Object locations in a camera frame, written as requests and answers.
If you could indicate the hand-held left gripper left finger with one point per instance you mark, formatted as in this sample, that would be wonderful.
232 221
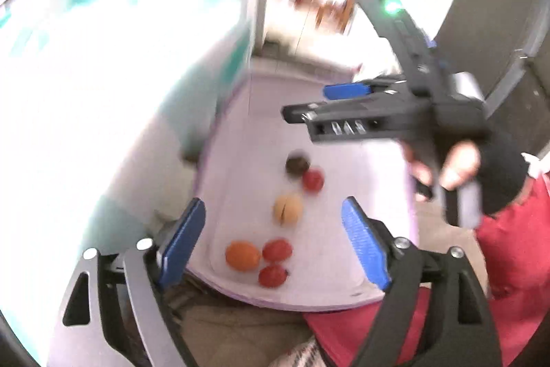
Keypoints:
180 246

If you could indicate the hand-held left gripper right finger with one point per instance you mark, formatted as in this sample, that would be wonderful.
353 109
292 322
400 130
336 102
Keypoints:
365 246

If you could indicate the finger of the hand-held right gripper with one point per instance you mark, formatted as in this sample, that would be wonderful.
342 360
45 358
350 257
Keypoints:
346 91
300 112

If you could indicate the small dark round fruit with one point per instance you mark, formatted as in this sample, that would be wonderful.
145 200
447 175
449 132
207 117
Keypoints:
297 165

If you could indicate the large orange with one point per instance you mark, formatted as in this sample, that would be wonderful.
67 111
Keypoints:
242 255

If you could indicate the lilac tray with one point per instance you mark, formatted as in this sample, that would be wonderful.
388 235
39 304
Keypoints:
365 182

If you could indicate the small red cherry tomato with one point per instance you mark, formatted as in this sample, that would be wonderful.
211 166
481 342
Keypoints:
313 180

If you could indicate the small pale striped pepino melon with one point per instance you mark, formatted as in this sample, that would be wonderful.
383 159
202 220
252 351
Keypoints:
288 209

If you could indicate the person's right hand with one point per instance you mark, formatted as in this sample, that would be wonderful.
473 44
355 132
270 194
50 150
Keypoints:
502 173

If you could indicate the brown trousers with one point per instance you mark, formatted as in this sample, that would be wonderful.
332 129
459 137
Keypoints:
240 324

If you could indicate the plaid cloth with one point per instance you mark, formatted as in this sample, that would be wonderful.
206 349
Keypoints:
300 355

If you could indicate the red clothing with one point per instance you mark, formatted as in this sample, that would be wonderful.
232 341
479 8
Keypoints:
515 259

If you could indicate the green white checkered tablecloth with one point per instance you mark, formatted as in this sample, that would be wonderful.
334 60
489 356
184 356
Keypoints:
86 92

